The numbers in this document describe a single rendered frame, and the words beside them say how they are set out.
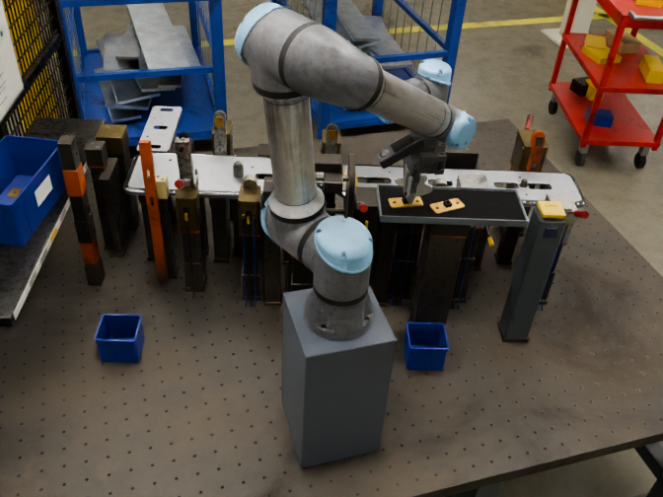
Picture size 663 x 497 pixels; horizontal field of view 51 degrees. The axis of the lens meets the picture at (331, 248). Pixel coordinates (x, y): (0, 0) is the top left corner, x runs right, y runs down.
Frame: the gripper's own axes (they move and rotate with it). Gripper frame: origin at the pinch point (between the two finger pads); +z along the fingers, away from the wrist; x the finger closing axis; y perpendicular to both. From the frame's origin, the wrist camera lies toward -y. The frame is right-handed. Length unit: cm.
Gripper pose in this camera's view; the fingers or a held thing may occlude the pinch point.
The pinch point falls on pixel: (406, 196)
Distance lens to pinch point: 175.5
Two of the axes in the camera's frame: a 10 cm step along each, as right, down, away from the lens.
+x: -1.8, -6.3, 7.5
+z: -0.5, 7.7, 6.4
